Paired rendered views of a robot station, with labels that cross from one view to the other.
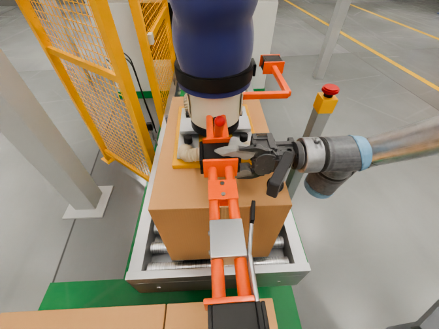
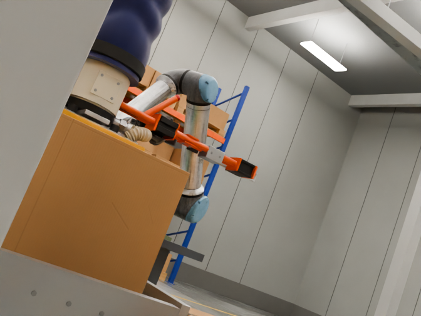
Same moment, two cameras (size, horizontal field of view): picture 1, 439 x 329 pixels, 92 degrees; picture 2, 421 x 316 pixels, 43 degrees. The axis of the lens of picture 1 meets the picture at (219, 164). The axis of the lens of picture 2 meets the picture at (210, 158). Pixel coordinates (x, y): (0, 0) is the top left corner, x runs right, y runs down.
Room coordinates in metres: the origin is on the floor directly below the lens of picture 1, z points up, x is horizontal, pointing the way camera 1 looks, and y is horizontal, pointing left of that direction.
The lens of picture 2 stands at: (0.94, 1.67, 0.76)
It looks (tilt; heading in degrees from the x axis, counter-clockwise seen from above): 10 degrees up; 245
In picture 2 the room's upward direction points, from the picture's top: 22 degrees clockwise
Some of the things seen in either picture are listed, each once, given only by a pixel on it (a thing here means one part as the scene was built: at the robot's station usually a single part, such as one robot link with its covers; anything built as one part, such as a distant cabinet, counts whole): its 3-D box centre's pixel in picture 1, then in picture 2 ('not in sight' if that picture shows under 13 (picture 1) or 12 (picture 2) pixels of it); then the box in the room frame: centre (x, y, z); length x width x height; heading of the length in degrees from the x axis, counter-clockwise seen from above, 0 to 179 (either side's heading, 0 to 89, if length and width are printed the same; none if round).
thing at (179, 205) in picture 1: (217, 172); (57, 192); (0.61, 0.01, 0.77); 0.60 x 0.40 x 0.40; 2
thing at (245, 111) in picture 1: (240, 127); not in sight; (0.63, -0.08, 0.99); 0.34 x 0.10 x 0.05; 4
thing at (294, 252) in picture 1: (253, 115); not in sight; (1.43, -0.27, 0.50); 2.31 x 0.05 x 0.19; 3
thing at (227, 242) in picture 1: (227, 241); (211, 154); (0.16, -0.01, 1.09); 0.07 x 0.07 x 0.04; 4
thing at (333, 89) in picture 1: (329, 91); not in sight; (0.84, -0.47, 1.02); 0.07 x 0.07 x 0.04
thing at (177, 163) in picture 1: (189, 129); (91, 122); (0.62, 0.11, 0.99); 0.34 x 0.10 x 0.05; 4
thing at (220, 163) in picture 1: (219, 156); (161, 127); (0.37, 0.00, 1.09); 0.10 x 0.08 x 0.06; 94
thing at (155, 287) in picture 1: (219, 281); not in sight; (0.24, 0.00, 0.48); 0.70 x 0.03 x 0.15; 93
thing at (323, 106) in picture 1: (296, 170); not in sight; (0.84, -0.47, 0.50); 0.07 x 0.07 x 1.00; 3
